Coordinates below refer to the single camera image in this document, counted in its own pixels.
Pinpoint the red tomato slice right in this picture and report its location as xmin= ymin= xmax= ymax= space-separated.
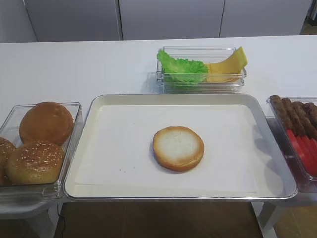
xmin=303 ymin=136 xmax=317 ymax=160

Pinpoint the white parchment paper sheet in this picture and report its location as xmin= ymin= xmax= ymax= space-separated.
xmin=75 ymin=105 xmax=258 ymax=193

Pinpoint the silver metal baking tray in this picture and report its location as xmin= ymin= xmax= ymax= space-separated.
xmin=64 ymin=94 xmax=297 ymax=200

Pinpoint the red tomato slice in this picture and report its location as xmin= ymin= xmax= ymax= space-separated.
xmin=303 ymin=136 xmax=317 ymax=160
xmin=296 ymin=136 xmax=317 ymax=177
xmin=286 ymin=129 xmax=305 ymax=168

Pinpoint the brown meat patty rightmost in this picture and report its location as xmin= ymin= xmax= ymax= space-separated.
xmin=303 ymin=102 xmax=317 ymax=124

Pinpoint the yellow cheese slice top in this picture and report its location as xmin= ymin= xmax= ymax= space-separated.
xmin=205 ymin=47 xmax=248 ymax=74

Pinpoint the thin black cable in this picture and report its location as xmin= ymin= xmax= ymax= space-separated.
xmin=56 ymin=202 xmax=65 ymax=238

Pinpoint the plain brown top bun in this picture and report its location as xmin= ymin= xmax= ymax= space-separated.
xmin=19 ymin=102 xmax=74 ymax=146

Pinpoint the clear plastic lettuce cheese container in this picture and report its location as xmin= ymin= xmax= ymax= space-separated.
xmin=157 ymin=46 xmax=247 ymax=94

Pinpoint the clear plastic meat tomato container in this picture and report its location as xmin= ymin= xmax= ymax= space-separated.
xmin=267 ymin=97 xmax=317 ymax=193

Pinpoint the red tomato slice middle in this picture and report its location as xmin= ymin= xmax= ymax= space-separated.
xmin=296 ymin=136 xmax=317 ymax=177

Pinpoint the red tomato slice left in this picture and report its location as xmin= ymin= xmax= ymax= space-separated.
xmin=286 ymin=129 xmax=305 ymax=168

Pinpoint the green lettuce leaf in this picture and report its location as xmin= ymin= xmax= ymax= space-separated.
xmin=157 ymin=50 xmax=209 ymax=74
xmin=162 ymin=73 xmax=208 ymax=86

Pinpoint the brown meat patty leftmost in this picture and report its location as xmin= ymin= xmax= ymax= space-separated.
xmin=269 ymin=95 xmax=294 ymax=130

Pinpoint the bottom bun half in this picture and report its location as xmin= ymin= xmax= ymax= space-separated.
xmin=153 ymin=126 xmax=205 ymax=172

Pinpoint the sesame bun left edge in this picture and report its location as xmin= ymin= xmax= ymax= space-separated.
xmin=0 ymin=137 xmax=16 ymax=185

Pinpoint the sesame bun front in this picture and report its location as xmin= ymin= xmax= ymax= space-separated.
xmin=5 ymin=141 xmax=64 ymax=185

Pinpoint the brown meat patty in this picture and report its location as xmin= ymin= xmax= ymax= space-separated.
xmin=282 ymin=98 xmax=306 ymax=136
xmin=269 ymin=95 xmax=294 ymax=130
xmin=292 ymin=102 xmax=317 ymax=139
xmin=303 ymin=102 xmax=317 ymax=124

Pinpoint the white table leg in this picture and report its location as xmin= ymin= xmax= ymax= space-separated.
xmin=251 ymin=202 xmax=286 ymax=238

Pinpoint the clear plastic bun container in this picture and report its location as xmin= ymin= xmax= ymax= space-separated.
xmin=0 ymin=102 xmax=83 ymax=202

